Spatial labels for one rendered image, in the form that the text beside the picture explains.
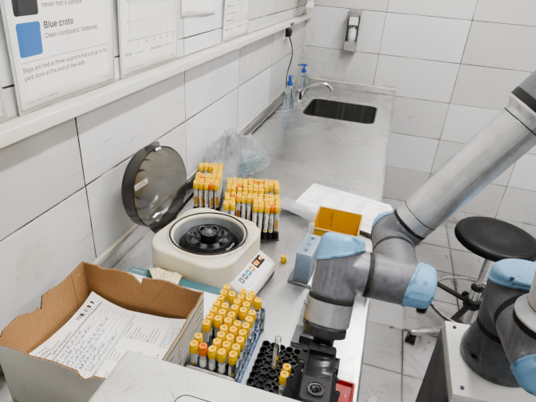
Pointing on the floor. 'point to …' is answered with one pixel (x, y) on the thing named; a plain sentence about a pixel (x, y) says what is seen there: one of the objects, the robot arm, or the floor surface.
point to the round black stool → (487, 242)
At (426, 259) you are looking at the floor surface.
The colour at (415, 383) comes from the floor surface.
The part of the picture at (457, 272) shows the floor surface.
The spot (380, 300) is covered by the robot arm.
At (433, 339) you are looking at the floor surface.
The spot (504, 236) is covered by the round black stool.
